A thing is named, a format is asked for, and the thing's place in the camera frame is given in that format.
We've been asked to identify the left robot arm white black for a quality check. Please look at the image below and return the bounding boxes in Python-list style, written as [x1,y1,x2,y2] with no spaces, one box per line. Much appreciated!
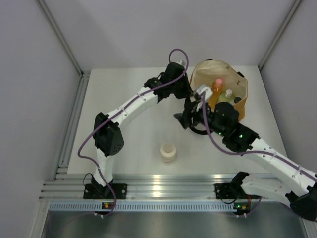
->
[84,60,192,199]

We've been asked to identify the grey slotted cable duct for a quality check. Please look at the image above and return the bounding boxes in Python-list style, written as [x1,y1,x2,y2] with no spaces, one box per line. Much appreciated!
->
[49,201,246,212]

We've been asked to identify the purple cable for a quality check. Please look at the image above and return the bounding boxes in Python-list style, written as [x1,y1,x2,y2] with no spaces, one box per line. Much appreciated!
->
[78,49,190,219]
[201,91,317,218]

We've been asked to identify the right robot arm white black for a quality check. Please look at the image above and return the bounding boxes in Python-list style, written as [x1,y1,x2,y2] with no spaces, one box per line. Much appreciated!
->
[175,85,317,222]

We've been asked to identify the right aluminium frame post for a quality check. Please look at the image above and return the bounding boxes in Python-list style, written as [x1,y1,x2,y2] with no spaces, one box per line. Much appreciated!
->
[258,0,304,71]

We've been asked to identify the orange bottle pink cap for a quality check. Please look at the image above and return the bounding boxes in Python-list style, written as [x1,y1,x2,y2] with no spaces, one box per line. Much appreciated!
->
[209,78,223,111]

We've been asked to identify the small bottle black cap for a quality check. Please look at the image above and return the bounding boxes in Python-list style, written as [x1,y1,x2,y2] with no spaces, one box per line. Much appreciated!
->
[230,97,242,105]

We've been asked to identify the aluminium frame post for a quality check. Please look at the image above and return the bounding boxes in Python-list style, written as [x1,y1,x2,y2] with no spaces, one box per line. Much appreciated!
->
[37,0,84,75]
[258,0,304,71]

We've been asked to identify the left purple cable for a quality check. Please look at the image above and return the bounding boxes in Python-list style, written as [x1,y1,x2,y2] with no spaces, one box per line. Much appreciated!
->
[78,49,190,219]

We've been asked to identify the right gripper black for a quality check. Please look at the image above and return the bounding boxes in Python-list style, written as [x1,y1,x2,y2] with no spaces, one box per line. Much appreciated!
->
[174,99,227,137]

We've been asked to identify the green bottle white cap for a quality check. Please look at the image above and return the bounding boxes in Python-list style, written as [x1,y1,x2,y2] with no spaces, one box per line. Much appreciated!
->
[217,89,235,103]

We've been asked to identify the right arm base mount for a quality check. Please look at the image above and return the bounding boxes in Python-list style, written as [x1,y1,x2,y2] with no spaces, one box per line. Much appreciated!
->
[214,183,236,202]

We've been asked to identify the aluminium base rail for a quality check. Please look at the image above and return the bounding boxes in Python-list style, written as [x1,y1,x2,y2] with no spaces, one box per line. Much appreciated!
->
[39,173,308,201]

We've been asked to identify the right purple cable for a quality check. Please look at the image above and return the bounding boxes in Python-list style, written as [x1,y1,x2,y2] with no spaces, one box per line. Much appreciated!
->
[201,91,317,218]

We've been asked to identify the cream jar bottle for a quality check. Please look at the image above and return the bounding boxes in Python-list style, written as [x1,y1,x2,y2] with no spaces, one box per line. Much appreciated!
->
[160,143,177,164]

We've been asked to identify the left aluminium frame post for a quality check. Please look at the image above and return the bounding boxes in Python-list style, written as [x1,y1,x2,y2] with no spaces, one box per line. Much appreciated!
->
[37,0,84,75]

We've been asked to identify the tan canvas bag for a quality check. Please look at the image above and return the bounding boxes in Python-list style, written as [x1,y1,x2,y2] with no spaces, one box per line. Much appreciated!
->
[181,59,248,136]

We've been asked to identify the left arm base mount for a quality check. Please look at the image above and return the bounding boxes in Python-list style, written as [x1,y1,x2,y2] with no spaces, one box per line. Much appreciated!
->
[83,183,127,200]

